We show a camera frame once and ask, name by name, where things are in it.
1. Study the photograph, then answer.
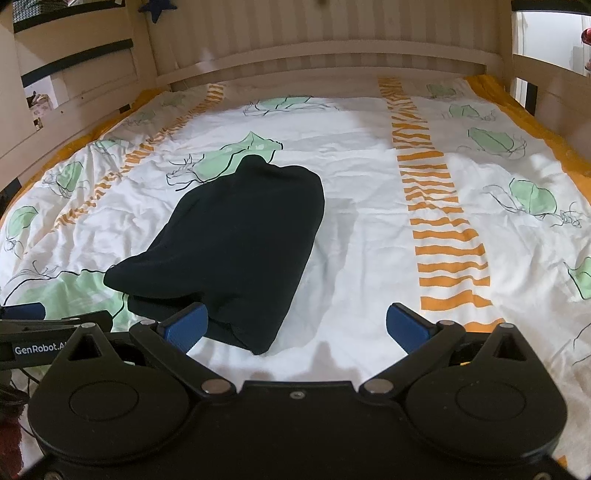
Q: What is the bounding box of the dark red cloth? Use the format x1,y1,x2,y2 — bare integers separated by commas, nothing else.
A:
0,406,28,476

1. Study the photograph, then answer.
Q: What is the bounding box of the wooden bed frame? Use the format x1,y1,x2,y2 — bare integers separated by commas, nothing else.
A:
0,0,591,204

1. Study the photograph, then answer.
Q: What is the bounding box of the black hoodie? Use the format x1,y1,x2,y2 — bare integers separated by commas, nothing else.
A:
104,155,326,356

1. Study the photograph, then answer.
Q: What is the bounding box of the blue star sticker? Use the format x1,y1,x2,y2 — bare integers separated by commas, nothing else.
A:
139,0,178,23

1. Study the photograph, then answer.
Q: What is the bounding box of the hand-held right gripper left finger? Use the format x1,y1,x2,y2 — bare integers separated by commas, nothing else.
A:
39,302,236,398

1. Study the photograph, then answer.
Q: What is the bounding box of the leaf printed white duvet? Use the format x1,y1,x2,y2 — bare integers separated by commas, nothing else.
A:
0,74,591,462

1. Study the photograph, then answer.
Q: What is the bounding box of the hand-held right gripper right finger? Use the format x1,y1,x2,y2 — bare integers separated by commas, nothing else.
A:
358,302,552,398

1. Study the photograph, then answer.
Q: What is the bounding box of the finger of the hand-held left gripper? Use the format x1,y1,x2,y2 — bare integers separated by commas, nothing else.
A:
0,302,47,322

